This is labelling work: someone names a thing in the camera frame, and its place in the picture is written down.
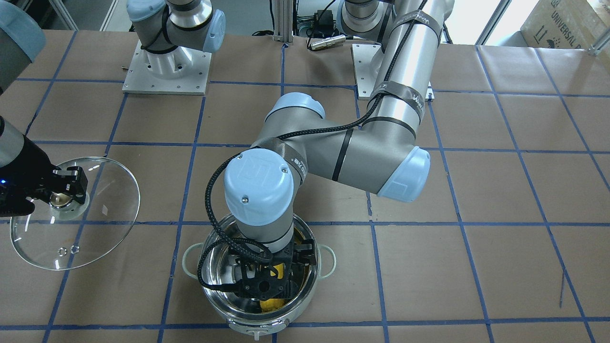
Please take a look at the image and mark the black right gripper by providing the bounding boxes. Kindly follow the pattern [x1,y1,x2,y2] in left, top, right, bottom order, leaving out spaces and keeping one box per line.
[0,135,89,215]

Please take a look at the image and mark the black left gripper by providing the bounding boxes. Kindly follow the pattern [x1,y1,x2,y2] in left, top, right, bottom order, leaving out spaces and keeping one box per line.
[228,239,317,301]

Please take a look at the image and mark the yellow corn cob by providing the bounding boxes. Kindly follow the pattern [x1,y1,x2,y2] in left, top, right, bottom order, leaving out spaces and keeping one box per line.
[259,263,285,313]

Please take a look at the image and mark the glass pot lid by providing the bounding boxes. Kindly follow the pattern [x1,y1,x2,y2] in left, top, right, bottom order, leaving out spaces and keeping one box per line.
[10,157,140,271]

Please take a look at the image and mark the brown paper table mat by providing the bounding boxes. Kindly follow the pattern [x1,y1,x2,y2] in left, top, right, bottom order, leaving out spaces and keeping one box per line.
[1,30,610,343]

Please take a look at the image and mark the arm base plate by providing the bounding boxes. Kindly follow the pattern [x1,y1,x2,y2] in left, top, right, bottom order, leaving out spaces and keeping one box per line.
[352,43,434,101]
[122,43,212,95]

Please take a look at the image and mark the aluminium frame post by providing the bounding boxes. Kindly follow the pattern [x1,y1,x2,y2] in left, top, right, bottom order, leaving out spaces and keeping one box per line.
[272,0,296,45]

